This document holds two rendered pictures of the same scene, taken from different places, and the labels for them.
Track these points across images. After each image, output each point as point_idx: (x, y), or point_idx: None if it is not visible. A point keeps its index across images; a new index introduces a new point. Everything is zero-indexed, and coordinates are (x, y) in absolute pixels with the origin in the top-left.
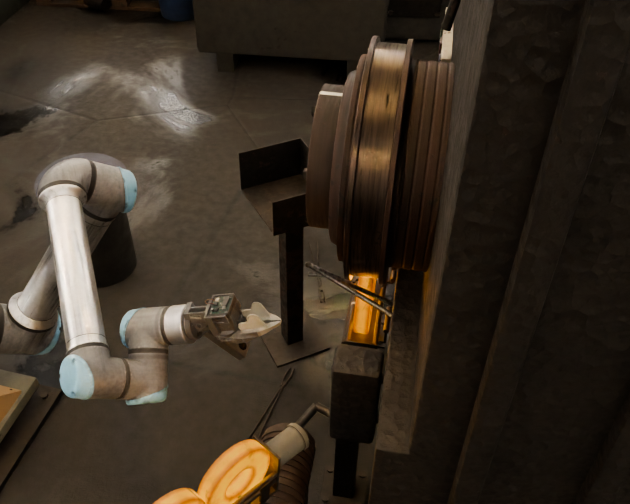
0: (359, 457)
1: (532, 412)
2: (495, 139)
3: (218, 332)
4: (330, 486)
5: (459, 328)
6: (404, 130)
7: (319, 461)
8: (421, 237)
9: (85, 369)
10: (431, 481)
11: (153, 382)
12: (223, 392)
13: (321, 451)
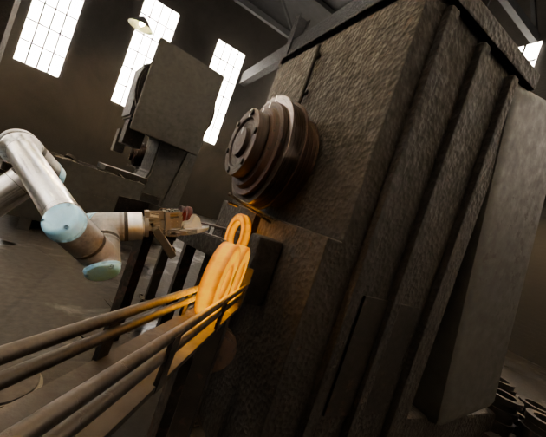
0: None
1: (394, 207)
2: (416, 51)
3: (170, 226)
4: None
5: (385, 146)
6: None
7: (155, 402)
8: (309, 164)
9: (81, 211)
10: (345, 267)
11: (116, 253)
12: (61, 370)
13: (154, 396)
